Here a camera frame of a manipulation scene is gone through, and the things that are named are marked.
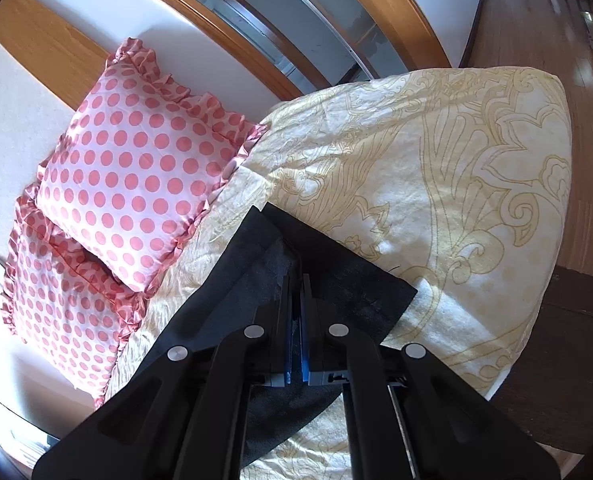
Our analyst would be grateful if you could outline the black pants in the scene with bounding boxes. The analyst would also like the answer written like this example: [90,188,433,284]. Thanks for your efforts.
[134,203,417,466]

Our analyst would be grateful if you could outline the pink polka dot pillow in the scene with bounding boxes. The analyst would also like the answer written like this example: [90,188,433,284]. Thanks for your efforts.
[2,182,147,406]
[37,38,262,292]

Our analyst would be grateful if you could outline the cream patterned bed quilt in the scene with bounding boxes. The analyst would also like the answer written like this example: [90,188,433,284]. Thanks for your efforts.
[103,66,575,480]

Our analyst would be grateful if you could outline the wooden headboard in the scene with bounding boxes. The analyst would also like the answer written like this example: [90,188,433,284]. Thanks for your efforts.
[0,0,108,110]

